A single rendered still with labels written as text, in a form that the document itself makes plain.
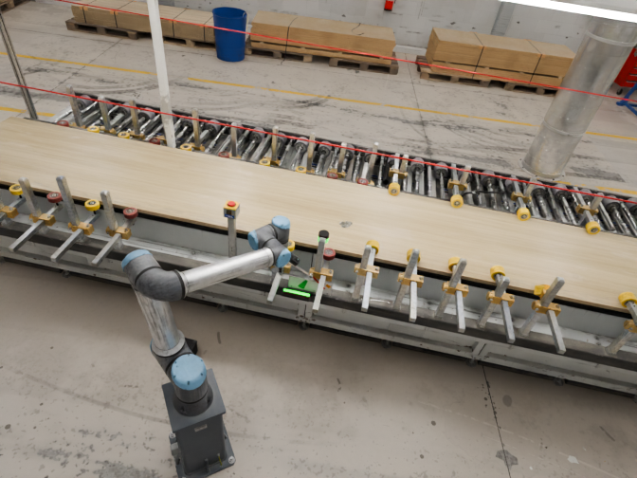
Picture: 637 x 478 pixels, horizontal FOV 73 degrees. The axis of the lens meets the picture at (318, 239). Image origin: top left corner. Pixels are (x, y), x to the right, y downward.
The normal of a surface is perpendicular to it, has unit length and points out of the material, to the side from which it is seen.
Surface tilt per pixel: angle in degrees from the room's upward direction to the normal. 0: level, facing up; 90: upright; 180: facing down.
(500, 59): 90
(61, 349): 0
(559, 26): 90
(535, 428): 0
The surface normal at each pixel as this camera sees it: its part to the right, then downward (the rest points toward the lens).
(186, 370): 0.17, -0.69
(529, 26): -0.07, 0.66
